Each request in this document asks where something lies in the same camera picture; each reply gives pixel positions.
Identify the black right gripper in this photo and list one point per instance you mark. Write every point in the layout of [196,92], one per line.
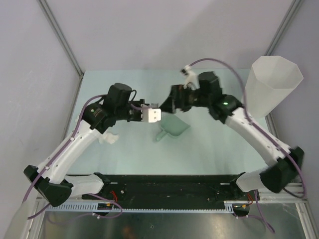
[177,99]

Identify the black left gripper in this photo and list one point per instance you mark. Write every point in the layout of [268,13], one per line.
[138,103]

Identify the green plastic dustpan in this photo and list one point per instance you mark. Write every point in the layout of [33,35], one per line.
[172,126]

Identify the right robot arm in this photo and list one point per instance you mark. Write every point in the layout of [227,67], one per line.
[283,162]

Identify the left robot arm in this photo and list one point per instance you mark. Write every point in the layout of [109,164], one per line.
[98,114]

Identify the white paper scrap bottom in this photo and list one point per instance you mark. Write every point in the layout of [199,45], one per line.
[108,137]

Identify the white octagonal waste bin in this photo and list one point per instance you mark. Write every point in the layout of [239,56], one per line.
[270,81]

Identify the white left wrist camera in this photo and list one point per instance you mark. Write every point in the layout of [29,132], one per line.
[150,113]

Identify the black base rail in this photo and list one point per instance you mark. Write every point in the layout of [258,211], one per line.
[216,187]

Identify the aluminium frame post left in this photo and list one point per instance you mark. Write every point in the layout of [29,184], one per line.
[48,13]

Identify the aluminium frame post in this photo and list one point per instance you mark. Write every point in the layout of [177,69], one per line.
[284,26]
[48,13]

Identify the aluminium extrusion rail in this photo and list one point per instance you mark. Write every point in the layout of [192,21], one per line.
[266,196]

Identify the aluminium frame post right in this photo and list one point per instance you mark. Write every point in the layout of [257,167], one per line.
[284,26]

